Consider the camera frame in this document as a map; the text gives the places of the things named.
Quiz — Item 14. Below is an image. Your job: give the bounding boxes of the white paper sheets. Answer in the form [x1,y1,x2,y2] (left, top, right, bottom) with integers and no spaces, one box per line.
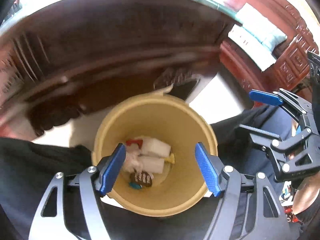
[122,150,143,173]

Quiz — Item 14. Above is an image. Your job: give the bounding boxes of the yellow snack wrapper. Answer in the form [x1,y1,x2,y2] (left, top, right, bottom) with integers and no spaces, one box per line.
[164,153,175,164]

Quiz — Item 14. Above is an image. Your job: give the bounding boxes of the red wrapper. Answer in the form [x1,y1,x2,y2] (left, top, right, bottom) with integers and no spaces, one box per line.
[126,139,143,149]

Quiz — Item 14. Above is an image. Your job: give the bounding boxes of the teal wrapper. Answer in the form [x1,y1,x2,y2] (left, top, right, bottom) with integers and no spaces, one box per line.
[129,182,142,190]

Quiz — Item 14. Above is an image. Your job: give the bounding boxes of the tan plastic trash bin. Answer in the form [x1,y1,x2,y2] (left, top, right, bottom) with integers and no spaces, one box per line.
[92,94,217,217]

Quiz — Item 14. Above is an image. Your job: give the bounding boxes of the dark wooden coffee table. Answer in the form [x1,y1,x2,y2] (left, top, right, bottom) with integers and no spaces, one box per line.
[1,0,237,140]

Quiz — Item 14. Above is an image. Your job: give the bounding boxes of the right rosewood sofa bench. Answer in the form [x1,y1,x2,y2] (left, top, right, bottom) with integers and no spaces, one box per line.
[220,0,318,101]

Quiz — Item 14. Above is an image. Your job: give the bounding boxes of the brown snack packet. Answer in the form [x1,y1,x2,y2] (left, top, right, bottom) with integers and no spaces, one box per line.
[130,171,153,187]

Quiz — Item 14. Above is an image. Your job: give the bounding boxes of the person's right hand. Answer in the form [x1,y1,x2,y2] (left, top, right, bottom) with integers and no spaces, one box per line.
[292,179,319,215]

